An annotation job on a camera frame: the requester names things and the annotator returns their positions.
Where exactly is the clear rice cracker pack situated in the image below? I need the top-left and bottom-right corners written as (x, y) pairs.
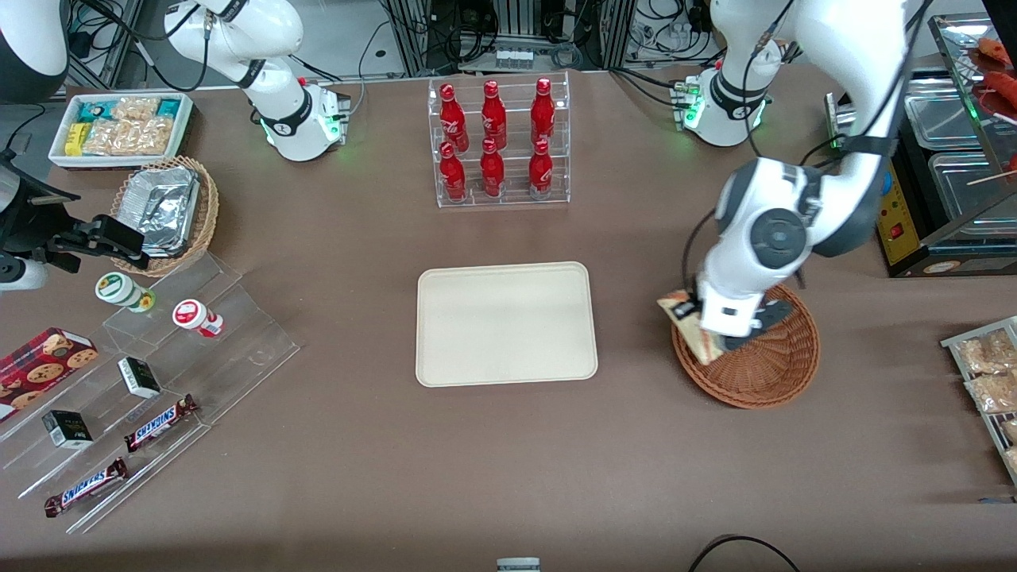
top-left (83, 118), bottom-right (174, 157)

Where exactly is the white rectangular snack bin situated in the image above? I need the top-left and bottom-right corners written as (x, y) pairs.
top-left (48, 92), bottom-right (195, 172)

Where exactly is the round brown wicker basket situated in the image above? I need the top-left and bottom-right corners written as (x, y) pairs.
top-left (671, 282), bottom-right (821, 410)

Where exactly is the clear fried snack pack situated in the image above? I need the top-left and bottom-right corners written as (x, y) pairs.
top-left (966, 372), bottom-right (1017, 415)
top-left (957, 329), bottom-right (1017, 376)

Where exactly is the green lidded yogurt cup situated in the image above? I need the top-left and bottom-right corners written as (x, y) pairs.
top-left (95, 272), bottom-right (156, 314)

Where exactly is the Snickers chocolate bar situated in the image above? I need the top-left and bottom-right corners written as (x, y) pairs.
top-left (44, 458), bottom-right (130, 519)
top-left (123, 395), bottom-right (199, 454)

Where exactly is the red lidded yogurt cup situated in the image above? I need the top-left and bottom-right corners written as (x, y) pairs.
top-left (172, 299), bottom-right (225, 339)

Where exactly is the black cable loop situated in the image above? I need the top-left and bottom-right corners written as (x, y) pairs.
top-left (687, 535), bottom-right (801, 572)

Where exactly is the beige plastic tray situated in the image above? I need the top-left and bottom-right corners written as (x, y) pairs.
top-left (416, 261), bottom-right (599, 388)

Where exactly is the aluminium foil tray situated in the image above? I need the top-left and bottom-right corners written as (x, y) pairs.
top-left (122, 167), bottom-right (200, 258)

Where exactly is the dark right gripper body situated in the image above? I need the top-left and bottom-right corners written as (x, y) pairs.
top-left (0, 155), bottom-right (82, 260)

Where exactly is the tan wicker basket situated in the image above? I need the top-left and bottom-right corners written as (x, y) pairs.
top-left (110, 156), bottom-right (220, 278)

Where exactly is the red cola bottle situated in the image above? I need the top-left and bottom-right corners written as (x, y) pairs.
top-left (439, 83), bottom-right (470, 153)
top-left (439, 141), bottom-right (467, 203)
top-left (480, 138), bottom-right (505, 198)
top-left (528, 139), bottom-right (554, 199)
top-left (531, 78), bottom-right (555, 148)
top-left (481, 80), bottom-right (508, 150)

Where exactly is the clear acrylic bottle rack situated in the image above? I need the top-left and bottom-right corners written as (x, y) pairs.
top-left (427, 71), bottom-right (571, 210)

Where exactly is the red cookie box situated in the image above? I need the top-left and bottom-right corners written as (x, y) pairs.
top-left (0, 327), bottom-right (100, 423)

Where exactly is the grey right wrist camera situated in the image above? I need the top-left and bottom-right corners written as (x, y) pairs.
top-left (0, 254), bottom-right (50, 292)

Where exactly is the grey wire snack rack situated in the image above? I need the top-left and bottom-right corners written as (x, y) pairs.
top-left (941, 316), bottom-right (1017, 487)

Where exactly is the black food warmer cabinet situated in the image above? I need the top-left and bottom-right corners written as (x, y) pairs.
top-left (825, 12), bottom-right (1017, 279)

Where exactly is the triangular sandwich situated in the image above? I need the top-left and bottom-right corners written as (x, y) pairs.
top-left (657, 289), bottom-right (729, 367)

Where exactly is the clear acrylic stepped display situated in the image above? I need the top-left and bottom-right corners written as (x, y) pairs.
top-left (0, 253), bottom-right (301, 535)

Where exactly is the small black carton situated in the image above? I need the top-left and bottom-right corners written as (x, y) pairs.
top-left (42, 410), bottom-right (94, 450)
top-left (118, 357), bottom-right (162, 400)

